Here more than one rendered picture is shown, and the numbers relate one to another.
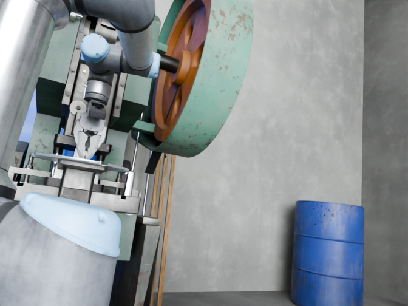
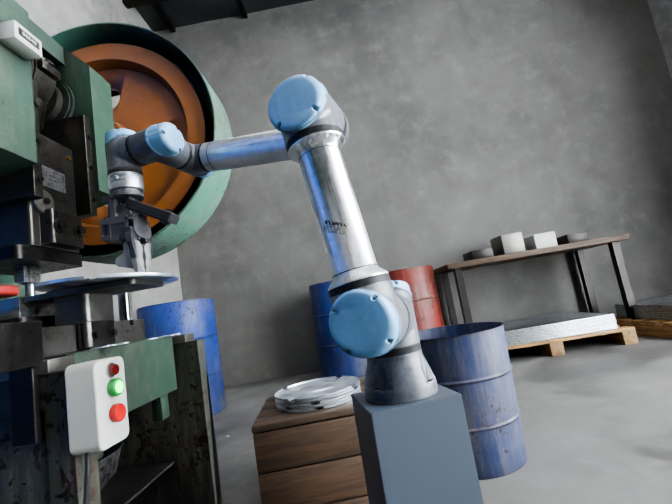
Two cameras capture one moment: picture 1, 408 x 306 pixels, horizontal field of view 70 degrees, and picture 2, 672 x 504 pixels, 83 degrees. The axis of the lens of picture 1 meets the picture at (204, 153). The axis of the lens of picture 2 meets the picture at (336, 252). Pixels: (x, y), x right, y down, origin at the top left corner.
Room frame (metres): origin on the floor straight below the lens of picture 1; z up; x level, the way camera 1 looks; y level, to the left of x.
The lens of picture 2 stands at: (0.06, 0.92, 0.65)
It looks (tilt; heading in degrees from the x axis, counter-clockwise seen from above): 8 degrees up; 298
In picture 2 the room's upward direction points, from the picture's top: 10 degrees counter-clockwise
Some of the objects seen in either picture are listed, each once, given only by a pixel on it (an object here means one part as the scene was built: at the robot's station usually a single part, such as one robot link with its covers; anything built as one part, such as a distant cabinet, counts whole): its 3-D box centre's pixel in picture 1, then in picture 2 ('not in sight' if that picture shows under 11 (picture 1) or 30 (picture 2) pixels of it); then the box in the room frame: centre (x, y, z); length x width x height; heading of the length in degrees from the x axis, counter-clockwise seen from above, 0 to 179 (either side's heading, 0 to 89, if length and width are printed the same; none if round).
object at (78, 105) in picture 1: (91, 104); (37, 193); (1.08, 0.46, 1.04); 0.17 x 0.15 x 0.30; 26
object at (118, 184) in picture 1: (120, 182); not in sight; (1.19, 0.32, 0.76); 0.17 x 0.06 x 0.10; 116
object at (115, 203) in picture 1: (71, 197); (29, 346); (1.12, 0.48, 0.68); 0.45 x 0.30 x 0.06; 116
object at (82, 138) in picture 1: (81, 147); (128, 261); (0.88, 0.38, 0.83); 0.06 x 0.03 x 0.09; 26
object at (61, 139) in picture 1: (81, 149); (23, 267); (1.13, 0.48, 0.86); 0.20 x 0.16 x 0.05; 116
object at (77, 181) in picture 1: (77, 185); (100, 315); (0.96, 0.40, 0.72); 0.25 x 0.14 x 0.14; 26
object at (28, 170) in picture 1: (25, 168); not in sight; (1.05, 0.63, 0.76); 0.17 x 0.06 x 0.10; 116
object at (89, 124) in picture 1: (92, 116); (126, 218); (0.89, 0.36, 0.93); 0.09 x 0.08 x 0.12; 26
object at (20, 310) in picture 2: (76, 175); (29, 310); (1.12, 0.47, 0.76); 0.15 x 0.09 x 0.05; 116
